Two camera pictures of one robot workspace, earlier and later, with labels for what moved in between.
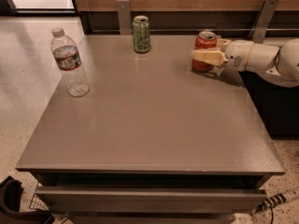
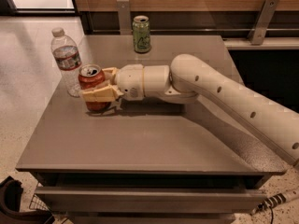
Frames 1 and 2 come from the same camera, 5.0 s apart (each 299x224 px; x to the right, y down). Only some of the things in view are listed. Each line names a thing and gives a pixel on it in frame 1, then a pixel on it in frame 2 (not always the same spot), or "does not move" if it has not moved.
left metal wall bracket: (124, 17) does not move
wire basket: (37, 203) does not move
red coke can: (205, 40) → (90, 76)
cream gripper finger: (214, 57) → (107, 93)
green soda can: (141, 32) does not move
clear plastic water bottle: (69, 63) does not move
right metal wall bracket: (263, 20) does not move
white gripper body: (238, 55) → (131, 82)
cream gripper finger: (221, 44) → (109, 73)
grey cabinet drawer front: (150, 199) does not move
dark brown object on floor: (10, 192) does not move
